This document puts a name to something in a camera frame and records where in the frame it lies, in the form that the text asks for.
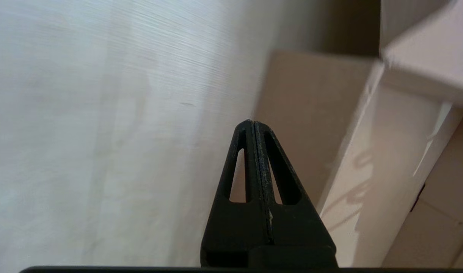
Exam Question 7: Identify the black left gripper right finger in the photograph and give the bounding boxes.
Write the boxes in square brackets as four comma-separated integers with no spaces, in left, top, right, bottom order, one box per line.
[253,121,339,268]

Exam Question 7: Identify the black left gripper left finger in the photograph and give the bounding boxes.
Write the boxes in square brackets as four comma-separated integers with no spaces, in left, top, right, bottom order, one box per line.
[200,120,273,268]

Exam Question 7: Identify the brown cardboard box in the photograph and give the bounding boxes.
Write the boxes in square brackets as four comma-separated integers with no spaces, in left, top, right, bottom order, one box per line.
[253,0,463,268]

